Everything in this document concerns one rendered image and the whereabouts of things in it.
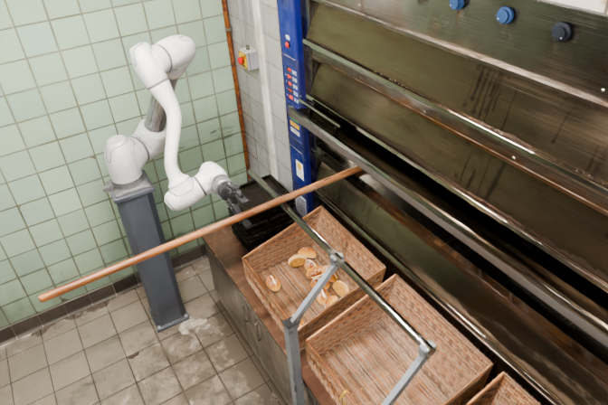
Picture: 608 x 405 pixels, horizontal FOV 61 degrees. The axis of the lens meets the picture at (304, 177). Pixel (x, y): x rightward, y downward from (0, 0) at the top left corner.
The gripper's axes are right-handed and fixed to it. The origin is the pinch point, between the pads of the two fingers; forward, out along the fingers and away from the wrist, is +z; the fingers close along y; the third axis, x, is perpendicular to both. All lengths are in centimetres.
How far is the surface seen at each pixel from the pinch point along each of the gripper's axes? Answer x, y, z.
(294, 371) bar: 6, 51, 42
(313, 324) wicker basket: -12, 48, 28
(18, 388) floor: 119, 120, -79
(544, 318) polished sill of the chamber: -54, 2, 100
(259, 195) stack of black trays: -27, 32, -49
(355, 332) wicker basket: -29, 58, 35
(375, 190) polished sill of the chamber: -54, 2, 16
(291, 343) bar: 6, 34, 42
